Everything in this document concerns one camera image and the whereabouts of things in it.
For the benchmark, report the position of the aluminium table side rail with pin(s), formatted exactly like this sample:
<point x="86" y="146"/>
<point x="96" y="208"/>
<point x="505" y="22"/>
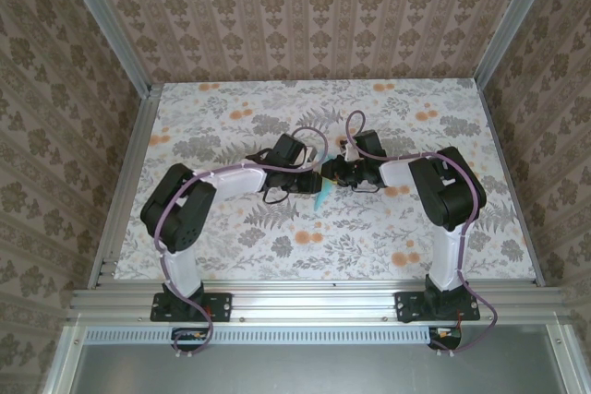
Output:
<point x="511" y="182"/>
<point x="129" y="182"/>

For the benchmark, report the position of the floral patterned table cover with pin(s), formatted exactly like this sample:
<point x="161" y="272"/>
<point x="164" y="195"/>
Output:
<point x="323" y="255"/>

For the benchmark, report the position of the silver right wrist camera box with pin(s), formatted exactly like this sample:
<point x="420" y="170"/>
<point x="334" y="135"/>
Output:
<point x="349" y="151"/>

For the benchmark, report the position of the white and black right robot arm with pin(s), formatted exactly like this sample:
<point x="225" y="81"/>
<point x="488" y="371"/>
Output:
<point x="445" y="260"/>

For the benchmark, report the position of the aluminium lower frame rail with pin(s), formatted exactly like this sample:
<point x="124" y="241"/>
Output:
<point x="570" y="357"/>
<point x="62" y="366"/>

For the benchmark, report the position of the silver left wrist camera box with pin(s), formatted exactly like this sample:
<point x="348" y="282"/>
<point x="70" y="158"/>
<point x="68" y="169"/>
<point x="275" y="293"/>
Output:
<point x="304" y="155"/>

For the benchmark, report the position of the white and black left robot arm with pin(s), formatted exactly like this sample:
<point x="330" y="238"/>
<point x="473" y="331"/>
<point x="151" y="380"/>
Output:
<point x="182" y="269"/>

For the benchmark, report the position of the grey metal panel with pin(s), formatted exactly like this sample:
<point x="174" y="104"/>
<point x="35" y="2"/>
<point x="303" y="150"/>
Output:
<point x="323" y="371"/>

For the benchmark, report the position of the black connector board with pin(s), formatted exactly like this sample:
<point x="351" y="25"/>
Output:
<point x="184" y="336"/>
<point x="445" y="341"/>

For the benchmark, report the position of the aluminium corner post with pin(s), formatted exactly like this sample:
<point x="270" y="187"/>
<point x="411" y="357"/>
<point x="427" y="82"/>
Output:
<point x="513" y="20"/>
<point x="110" y="25"/>

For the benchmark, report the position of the aluminium cross beam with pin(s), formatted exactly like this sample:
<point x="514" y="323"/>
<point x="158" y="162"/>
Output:
<point x="314" y="302"/>

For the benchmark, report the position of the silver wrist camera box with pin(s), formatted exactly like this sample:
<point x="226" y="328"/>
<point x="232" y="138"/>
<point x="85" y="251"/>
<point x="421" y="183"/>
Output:
<point x="349" y="151"/>
<point x="304" y="155"/>

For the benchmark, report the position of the light blue paper sheet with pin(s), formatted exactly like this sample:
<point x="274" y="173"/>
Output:
<point x="323" y="195"/>

